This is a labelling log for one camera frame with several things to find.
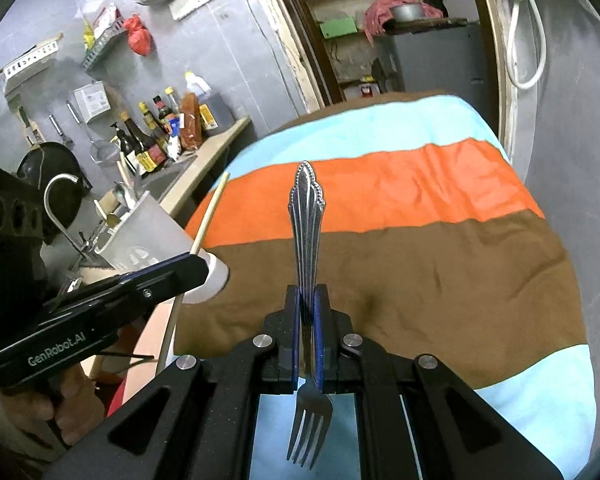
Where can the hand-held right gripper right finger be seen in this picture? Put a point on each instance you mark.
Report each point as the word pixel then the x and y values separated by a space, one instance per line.
pixel 319 340

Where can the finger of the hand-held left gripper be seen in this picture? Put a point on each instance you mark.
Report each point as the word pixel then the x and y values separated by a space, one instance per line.
pixel 180 275

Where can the green yellow packet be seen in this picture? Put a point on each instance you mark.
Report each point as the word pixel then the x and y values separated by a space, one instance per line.
pixel 87 35

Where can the yellow label soy sauce bottle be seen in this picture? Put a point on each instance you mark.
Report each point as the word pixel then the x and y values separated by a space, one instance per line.
pixel 142 150

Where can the dark pump bottle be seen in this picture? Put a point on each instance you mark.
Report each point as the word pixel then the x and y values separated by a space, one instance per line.
pixel 125 150

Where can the green box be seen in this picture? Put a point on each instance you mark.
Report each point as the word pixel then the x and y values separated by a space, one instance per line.
pixel 338 27

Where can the red cloth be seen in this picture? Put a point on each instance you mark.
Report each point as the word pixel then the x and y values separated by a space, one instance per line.
pixel 380 12

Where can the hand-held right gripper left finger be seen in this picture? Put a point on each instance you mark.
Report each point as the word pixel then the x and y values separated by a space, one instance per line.
pixel 295 340

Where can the small metal pot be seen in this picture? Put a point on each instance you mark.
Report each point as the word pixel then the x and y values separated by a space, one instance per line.
pixel 406 11

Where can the yellow cap dark bottle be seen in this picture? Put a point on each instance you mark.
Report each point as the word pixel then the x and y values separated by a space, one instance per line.
pixel 152 130

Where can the ornate metal fork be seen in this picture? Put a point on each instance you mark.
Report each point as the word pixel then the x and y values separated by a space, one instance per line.
pixel 305 220

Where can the hanging metal strainer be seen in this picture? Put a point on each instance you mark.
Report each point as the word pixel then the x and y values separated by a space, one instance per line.
pixel 100 150

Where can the white wall box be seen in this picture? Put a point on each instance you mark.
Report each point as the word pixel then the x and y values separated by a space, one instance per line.
pixel 92 102

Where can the large oil jug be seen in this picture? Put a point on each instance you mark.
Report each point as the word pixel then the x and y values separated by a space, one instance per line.
pixel 210 105

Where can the yellow cap clear bottle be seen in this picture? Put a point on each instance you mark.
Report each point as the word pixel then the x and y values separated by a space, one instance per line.
pixel 172 102

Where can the striped blanket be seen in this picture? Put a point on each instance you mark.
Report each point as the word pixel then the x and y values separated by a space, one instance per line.
pixel 405 260

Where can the white wall socket panel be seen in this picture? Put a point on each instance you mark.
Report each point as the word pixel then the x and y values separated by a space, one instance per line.
pixel 192 2

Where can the blue white packet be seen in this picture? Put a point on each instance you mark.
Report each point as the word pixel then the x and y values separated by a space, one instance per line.
pixel 176 140

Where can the white plastic utensil holder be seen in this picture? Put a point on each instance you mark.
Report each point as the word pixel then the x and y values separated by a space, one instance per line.
pixel 150 240

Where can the hanging metal utensil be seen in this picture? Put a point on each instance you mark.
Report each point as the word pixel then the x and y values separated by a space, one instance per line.
pixel 60 130

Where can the red label dark bottle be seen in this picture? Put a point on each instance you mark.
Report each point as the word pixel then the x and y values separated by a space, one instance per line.
pixel 162 112

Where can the grey cabinet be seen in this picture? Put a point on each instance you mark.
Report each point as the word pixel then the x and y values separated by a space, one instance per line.
pixel 430 60

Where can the long wooden chopstick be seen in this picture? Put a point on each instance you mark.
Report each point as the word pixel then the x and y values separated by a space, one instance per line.
pixel 207 215

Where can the white wall basket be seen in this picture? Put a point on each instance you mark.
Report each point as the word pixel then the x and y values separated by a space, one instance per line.
pixel 30 65

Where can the black bag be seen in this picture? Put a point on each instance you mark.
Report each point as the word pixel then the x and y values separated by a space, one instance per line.
pixel 432 2

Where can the person's left hand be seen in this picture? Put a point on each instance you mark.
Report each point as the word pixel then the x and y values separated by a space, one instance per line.
pixel 70 405

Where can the black wok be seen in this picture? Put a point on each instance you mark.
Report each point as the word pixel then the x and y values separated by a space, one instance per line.
pixel 55 165

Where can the red white packet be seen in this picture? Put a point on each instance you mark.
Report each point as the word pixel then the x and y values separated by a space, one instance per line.
pixel 105 20

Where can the metal faucet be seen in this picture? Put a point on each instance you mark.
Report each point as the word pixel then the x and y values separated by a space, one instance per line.
pixel 52 195

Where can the red plastic bag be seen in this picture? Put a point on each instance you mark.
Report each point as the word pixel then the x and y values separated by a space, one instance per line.
pixel 139 35

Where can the wooden door frame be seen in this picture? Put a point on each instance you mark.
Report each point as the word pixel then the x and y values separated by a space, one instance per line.
pixel 290 35

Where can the white chopsticks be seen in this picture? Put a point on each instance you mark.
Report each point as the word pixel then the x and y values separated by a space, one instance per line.
pixel 127 172

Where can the grey metal wall shelf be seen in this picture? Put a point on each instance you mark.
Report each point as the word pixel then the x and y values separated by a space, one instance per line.
pixel 102 47

